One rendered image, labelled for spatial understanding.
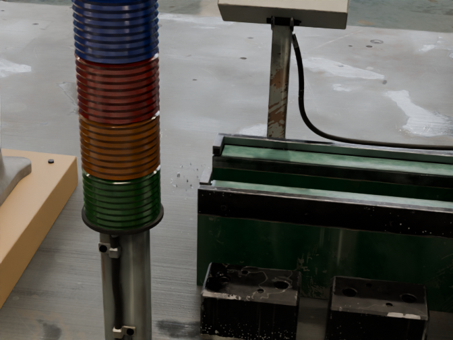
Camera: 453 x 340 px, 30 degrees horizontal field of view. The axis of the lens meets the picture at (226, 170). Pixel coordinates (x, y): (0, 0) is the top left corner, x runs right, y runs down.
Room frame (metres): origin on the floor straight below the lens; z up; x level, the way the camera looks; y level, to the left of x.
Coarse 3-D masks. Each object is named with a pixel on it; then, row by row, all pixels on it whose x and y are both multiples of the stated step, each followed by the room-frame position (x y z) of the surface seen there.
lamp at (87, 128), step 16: (80, 128) 0.56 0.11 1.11; (96, 128) 0.54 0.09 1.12; (112, 128) 0.54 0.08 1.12; (128, 128) 0.54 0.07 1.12; (144, 128) 0.55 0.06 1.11; (80, 144) 0.56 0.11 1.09; (96, 144) 0.54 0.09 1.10; (112, 144) 0.54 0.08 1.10; (128, 144) 0.54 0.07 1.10; (144, 144) 0.55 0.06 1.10; (96, 160) 0.54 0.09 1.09; (112, 160) 0.54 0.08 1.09; (128, 160) 0.54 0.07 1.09; (144, 160) 0.55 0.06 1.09; (96, 176) 0.54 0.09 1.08; (112, 176) 0.54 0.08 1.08; (128, 176) 0.54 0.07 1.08
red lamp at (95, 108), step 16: (80, 64) 0.55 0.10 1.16; (96, 64) 0.54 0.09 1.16; (128, 64) 0.54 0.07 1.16; (144, 64) 0.55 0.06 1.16; (80, 80) 0.55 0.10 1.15; (96, 80) 0.54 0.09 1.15; (112, 80) 0.54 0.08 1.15; (128, 80) 0.54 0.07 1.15; (144, 80) 0.55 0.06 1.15; (80, 96) 0.55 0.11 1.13; (96, 96) 0.54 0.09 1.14; (112, 96) 0.54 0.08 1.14; (128, 96) 0.54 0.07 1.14; (144, 96) 0.55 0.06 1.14; (80, 112) 0.55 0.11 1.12; (96, 112) 0.54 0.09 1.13; (112, 112) 0.54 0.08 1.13; (128, 112) 0.54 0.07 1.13; (144, 112) 0.55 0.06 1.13
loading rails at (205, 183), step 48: (240, 144) 0.92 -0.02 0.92; (288, 144) 0.91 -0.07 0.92; (336, 144) 0.91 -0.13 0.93; (240, 192) 0.79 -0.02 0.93; (288, 192) 0.81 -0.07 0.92; (336, 192) 0.81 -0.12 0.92; (384, 192) 0.87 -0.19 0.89; (432, 192) 0.86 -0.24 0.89; (240, 240) 0.79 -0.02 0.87; (288, 240) 0.78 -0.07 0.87; (336, 240) 0.77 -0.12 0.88; (384, 240) 0.77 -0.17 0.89; (432, 240) 0.76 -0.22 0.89; (432, 288) 0.76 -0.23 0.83
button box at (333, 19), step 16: (224, 0) 1.07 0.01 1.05; (240, 0) 1.07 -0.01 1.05; (256, 0) 1.07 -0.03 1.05; (272, 0) 1.07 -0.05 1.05; (288, 0) 1.07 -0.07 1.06; (304, 0) 1.07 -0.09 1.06; (320, 0) 1.06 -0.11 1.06; (336, 0) 1.06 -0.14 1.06; (224, 16) 1.11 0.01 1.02; (240, 16) 1.10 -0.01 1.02; (256, 16) 1.10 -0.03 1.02; (288, 16) 1.08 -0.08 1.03; (304, 16) 1.08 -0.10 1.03; (320, 16) 1.07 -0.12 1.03; (336, 16) 1.06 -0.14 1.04
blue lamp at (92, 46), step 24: (72, 0) 0.56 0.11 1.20; (96, 0) 0.54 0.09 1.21; (120, 0) 0.54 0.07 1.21; (144, 0) 0.55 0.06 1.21; (96, 24) 0.54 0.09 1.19; (120, 24) 0.54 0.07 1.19; (144, 24) 0.55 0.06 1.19; (96, 48) 0.54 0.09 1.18; (120, 48) 0.54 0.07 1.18; (144, 48) 0.55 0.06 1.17
